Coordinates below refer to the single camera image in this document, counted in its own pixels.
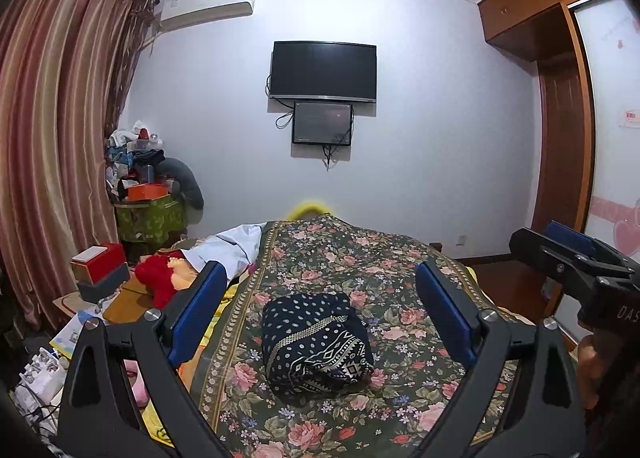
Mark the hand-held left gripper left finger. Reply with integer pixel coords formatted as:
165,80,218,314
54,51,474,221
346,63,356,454
56,260,237,458

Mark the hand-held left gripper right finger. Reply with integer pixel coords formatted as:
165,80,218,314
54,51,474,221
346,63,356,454
410,258,587,458

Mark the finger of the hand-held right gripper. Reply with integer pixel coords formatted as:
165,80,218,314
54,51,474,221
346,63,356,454
544,220,637,275
508,227,603,313

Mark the navy patterned hooded jacket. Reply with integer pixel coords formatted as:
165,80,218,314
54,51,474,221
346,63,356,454
261,291,376,397

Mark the person's right forearm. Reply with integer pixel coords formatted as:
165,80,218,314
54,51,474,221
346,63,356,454
592,325,640,441

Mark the person's right hand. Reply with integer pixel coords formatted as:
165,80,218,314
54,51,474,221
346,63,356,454
577,333,616,410

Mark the yellow cartoon bed sheet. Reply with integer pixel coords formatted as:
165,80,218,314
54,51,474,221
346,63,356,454
141,283,244,447

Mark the red plush toy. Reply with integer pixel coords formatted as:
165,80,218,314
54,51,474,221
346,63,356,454
134,253,202,307

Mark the white cloth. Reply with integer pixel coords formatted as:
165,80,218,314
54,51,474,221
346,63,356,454
190,221,269,285

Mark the brown cardboard board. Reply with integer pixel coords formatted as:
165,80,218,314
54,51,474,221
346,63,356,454
102,278,157,325

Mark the wooden room door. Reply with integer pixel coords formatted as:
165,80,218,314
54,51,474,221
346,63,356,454
531,60,587,259

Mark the green patterned cabinet cover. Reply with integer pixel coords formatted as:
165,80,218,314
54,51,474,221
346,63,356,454
113,195,187,245

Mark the floral blanket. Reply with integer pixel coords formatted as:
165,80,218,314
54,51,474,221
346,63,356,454
189,215,532,458

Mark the red box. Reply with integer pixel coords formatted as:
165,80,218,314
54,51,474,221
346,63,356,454
69,241,127,284

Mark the orange box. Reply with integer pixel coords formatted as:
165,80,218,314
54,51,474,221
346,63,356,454
127,183,169,202

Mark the grey neck pillow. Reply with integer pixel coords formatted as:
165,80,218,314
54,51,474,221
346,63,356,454
158,156,205,212

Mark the stack of booklets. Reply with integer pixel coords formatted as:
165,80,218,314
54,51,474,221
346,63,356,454
49,309,90,360

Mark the yellow pillow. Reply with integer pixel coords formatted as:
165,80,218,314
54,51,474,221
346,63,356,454
287,199,334,222

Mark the white power strip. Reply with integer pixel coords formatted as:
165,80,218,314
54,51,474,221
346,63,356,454
16,347,69,397

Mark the pile of household clutter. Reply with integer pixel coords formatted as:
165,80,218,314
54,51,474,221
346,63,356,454
105,119,167,189

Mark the striped brown curtain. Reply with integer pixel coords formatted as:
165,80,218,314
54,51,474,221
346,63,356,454
0,0,152,336

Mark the white air conditioner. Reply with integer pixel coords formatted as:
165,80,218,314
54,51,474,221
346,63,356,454
158,0,257,34

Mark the small black wall monitor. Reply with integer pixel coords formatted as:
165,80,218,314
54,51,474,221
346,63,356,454
292,101,354,145

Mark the wooden wardrobe frame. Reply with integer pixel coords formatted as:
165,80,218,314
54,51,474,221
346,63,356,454
476,0,617,259

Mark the black wall television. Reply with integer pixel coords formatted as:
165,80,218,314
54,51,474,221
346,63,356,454
268,40,378,104

